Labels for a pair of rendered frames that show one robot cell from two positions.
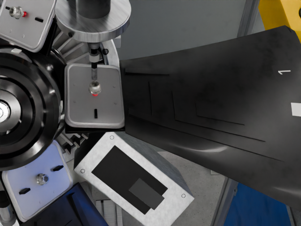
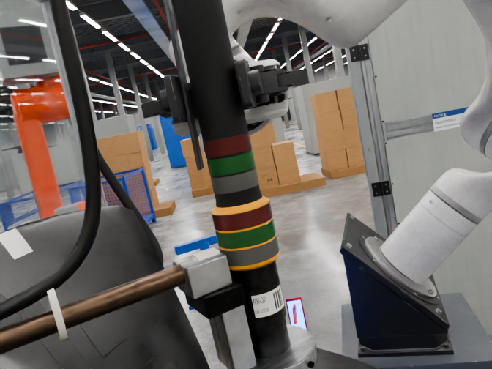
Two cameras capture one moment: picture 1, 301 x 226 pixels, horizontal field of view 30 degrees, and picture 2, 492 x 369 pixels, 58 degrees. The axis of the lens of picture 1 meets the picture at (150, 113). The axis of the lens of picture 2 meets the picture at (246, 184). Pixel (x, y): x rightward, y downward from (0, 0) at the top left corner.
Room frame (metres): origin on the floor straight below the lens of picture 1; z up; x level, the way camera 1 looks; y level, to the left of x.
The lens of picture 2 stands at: (0.29, 0.37, 1.49)
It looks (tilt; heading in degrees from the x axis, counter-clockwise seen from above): 9 degrees down; 288
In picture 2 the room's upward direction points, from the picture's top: 12 degrees counter-clockwise
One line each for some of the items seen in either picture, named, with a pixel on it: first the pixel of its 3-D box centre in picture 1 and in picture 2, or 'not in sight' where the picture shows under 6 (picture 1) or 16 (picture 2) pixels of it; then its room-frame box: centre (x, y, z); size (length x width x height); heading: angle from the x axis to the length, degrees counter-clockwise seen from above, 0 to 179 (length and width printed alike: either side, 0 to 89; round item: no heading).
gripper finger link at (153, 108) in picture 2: not in sight; (185, 103); (0.45, 0.00, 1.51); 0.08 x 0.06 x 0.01; 38
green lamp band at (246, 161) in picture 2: not in sight; (230, 162); (0.40, 0.06, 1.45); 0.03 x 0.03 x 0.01
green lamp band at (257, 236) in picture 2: not in sight; (245, 230); (0.40, 0.06, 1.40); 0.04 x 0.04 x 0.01
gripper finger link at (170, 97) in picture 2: not in sight; (168, 102); (0.44, 0.05, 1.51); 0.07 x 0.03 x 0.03; 100
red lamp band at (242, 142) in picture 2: not in sight; (227, 145); (0.40, 0.06, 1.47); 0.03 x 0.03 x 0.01
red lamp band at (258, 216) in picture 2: not in sight; (241, 214); (0.40, 0.06, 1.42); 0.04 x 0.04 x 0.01
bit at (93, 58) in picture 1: (94, 61); not in sight; (0.40, 0.06, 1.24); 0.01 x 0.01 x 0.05
